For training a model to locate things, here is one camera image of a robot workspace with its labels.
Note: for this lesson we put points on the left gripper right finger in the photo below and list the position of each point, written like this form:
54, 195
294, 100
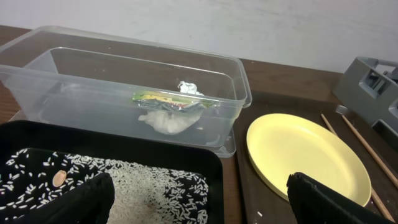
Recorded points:
313, 202

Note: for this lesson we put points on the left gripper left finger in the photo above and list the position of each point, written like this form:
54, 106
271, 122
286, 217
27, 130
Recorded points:
90, 202

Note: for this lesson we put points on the yellow plate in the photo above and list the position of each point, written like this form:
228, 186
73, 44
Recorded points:
282, 144

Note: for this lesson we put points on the white tissue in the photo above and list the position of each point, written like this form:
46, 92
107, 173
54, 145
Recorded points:
169, 122

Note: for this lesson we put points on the green yellow snack wrapper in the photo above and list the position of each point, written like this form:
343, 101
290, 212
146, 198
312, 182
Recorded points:
149, 99

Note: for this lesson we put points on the grey dishwasher rack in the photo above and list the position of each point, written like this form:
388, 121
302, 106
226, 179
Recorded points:
369, 88

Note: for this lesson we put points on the brown nut piece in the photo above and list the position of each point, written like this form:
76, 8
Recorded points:
59, 178

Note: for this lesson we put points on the dark brown serving tray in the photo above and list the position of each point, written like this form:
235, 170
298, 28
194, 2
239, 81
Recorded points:
260, 203

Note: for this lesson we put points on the pile of white rice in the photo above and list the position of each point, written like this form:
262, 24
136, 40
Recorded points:
143, 194

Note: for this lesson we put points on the black plastic tray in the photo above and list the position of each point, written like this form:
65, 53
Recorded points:
22, 134

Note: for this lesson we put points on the clear plastic bin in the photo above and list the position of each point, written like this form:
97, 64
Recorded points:
86, 80

